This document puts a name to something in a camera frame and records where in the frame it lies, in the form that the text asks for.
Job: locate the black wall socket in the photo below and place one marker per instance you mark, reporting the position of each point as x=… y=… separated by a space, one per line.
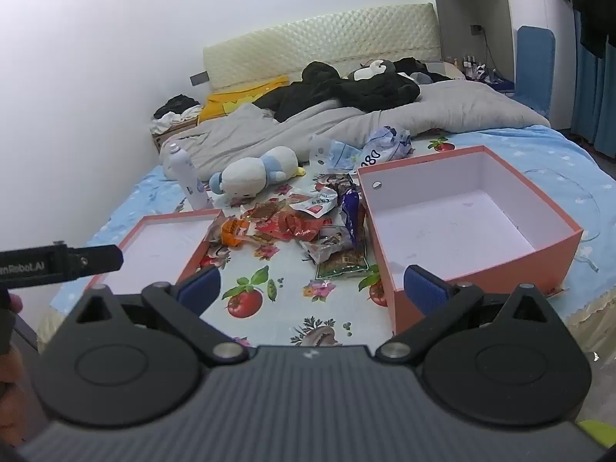
x=476 y=30

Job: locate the dark brown snack packet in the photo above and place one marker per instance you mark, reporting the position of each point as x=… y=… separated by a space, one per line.
x=337 y=184

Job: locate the blue curtain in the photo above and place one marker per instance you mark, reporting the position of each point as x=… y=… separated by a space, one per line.
x=594 y=101

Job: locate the clear packet of brown sticks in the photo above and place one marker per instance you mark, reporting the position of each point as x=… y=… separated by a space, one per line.
x=264 y=211

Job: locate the cream padded headboard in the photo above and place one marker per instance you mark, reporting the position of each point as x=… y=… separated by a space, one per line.
x=313 y=38

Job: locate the white and blue plush toy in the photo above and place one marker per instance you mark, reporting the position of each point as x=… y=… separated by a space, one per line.
x=250 y=173

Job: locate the black jacket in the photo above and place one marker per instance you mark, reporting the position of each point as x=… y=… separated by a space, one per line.
x=375 y=89

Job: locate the grey wall switch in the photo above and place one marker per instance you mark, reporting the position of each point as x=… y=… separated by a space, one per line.
x=198 y=78

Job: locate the dark blue snack packet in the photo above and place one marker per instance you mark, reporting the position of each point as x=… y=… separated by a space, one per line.
x=351 y=216

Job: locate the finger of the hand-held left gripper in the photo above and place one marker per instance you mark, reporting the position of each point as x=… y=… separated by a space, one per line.
x=96 y=258

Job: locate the white spray bottle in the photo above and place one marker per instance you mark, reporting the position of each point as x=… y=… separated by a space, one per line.
x=187 y=178

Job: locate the person's left hand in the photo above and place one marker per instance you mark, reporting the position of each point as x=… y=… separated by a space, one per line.
x=15 y=304

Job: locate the deep pink cardboard box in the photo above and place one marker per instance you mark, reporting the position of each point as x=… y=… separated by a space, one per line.
x=462 y=221

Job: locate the green and brown snack packet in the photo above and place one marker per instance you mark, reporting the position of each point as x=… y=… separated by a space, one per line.
x=341 y=264

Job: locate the blue and white plastic bag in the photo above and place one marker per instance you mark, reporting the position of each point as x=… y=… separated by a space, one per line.
x=337 y=154

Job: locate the group of small bottles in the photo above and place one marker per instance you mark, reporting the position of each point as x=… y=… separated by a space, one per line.
x=470 y=66

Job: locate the pile of dark clothes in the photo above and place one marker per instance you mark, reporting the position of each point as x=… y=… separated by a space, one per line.
x=175 y=106

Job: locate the fruit print sheet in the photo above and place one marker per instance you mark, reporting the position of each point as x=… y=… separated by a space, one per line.
x=279 y=308

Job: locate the clear crinkled snack packet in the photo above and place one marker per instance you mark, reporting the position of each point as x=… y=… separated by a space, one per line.
x=327 y=245

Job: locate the orange snack packet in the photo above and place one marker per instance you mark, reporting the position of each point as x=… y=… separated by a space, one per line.
x=233 y=231

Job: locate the grey blanket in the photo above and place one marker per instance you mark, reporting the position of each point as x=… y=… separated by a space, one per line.
x=337 y=125

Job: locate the white and purple plastic bag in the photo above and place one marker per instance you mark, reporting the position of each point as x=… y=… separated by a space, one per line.
x=385 y=147

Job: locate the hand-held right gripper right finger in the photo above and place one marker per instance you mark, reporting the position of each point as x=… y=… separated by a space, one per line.
x=424 y=289

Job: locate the shallow pink box lid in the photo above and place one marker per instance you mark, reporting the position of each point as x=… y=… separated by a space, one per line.
x=154 y=250

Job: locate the red snack packet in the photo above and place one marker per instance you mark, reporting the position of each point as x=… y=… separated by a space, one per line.
x=303 y=228

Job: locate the blue chair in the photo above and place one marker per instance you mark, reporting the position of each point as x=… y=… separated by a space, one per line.
x=534 y=67

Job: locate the white packet with red label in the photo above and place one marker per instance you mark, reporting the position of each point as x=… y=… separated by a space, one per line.
x=315 y=206

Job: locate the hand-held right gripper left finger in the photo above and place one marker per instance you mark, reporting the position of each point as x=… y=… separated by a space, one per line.
x=202 y=285

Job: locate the yellow pillow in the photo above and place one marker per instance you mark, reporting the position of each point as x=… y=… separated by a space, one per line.
x=226 y=101

